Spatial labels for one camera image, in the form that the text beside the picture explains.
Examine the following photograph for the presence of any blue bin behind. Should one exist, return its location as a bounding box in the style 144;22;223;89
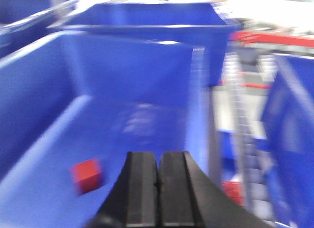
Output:
47;2;239;86

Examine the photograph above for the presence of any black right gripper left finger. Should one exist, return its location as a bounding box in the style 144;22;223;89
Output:
85;152;158;228

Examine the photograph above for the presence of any blue bin holding cube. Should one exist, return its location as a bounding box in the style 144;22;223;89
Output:
0;31;208;228

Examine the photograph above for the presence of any red cube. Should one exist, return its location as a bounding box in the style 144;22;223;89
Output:
70;158;103;195

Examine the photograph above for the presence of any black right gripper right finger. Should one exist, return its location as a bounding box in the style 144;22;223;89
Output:
158;151;270;228

